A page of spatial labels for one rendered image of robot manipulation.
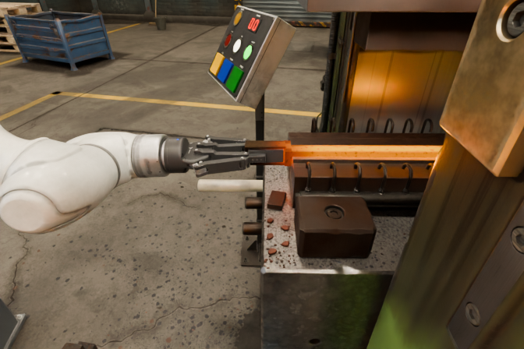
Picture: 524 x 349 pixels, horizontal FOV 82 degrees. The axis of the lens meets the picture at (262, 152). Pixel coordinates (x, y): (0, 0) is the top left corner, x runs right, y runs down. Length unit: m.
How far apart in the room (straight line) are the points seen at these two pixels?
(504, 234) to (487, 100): 0.11
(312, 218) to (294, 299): 0.15
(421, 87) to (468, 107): 0.53
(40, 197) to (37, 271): 1.52
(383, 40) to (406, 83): 0.31
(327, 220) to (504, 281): 0.25
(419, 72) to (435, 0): 0.34
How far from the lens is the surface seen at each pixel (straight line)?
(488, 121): 0.29
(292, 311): 0.60
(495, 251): 0.33
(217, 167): 0.58
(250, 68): 0.96
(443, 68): 0.85
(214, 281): 1.63
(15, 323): 1.80
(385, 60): 0.78
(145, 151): 0.62
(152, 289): 1.67
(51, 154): 0.55
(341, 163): 0.61
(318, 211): 0.51
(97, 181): 0.55
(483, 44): 0.31
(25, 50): 6.27
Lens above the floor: 1.32
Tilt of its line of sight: 32 degrees down
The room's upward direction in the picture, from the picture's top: straight up
